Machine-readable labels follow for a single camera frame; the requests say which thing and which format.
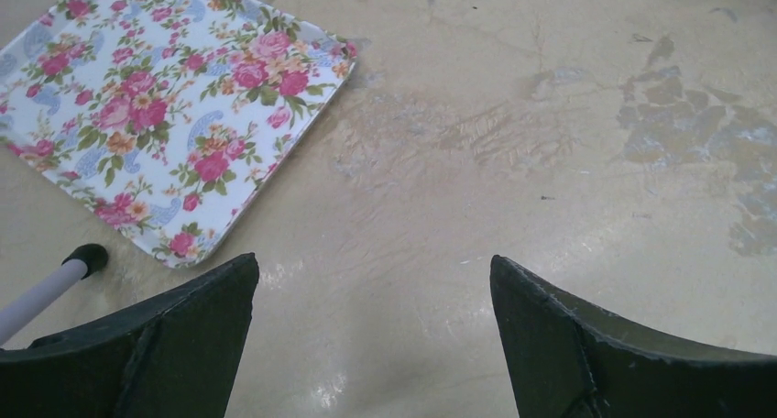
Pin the floral pattern tray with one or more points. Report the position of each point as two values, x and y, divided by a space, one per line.
164 118

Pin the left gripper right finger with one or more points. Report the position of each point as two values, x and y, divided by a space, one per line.
568 357

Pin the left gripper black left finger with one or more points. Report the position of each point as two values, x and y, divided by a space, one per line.
173 355

